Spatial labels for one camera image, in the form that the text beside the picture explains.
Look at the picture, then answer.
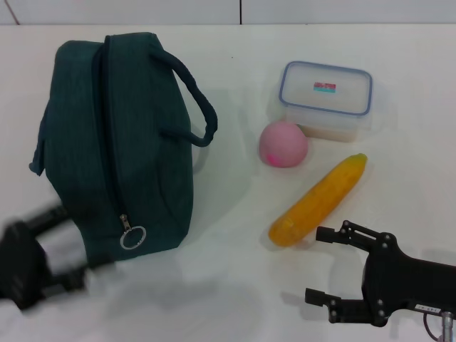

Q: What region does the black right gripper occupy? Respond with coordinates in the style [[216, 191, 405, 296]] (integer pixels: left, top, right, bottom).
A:
[[305, 219, 456, 327]]

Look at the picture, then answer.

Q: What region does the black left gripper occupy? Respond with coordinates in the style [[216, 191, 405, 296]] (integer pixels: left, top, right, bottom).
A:
[[0, 204, 117, 311]]

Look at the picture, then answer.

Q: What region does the yellow toy banana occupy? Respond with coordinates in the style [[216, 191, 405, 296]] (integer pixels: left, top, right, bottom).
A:
[[268, 152, 368, 247]]

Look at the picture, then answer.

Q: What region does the dark teal insulated lunch bag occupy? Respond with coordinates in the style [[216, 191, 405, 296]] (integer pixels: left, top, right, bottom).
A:
[[28, 31, 219, 270]]

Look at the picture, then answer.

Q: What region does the pink toy peach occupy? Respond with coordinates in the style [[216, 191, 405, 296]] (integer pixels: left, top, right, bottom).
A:
[[259, 120, 309, 168]]

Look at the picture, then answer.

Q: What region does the clear food container blue rim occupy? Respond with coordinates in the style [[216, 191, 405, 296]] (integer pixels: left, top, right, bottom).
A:
[[277, 61, 374, 143]]

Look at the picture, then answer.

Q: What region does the right gripper cable with connector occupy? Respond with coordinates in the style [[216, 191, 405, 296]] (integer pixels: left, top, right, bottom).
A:
[[423, 309, 456, 342]]

